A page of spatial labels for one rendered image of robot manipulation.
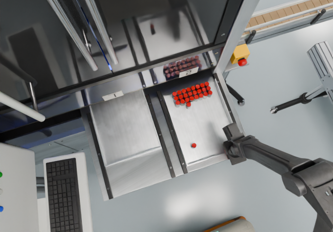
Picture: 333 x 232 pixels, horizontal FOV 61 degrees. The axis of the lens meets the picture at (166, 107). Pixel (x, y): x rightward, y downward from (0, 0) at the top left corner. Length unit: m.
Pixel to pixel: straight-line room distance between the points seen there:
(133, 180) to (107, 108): 0.35
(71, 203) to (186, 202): 1.01
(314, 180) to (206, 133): 0.70
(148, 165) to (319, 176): 0.78
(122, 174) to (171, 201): 0.92
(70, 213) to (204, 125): 0.72
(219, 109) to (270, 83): 1.15
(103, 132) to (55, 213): 0.42
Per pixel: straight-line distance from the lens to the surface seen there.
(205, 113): 1.35
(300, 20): 1.61
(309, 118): 2.50
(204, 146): 1.32
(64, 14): 0.60
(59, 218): 1.44
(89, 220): 1.43
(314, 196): 0.71
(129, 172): 1.31
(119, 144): 1.33
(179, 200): 2.18
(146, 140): 1.31
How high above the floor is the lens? 2.18
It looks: 75 degrees down
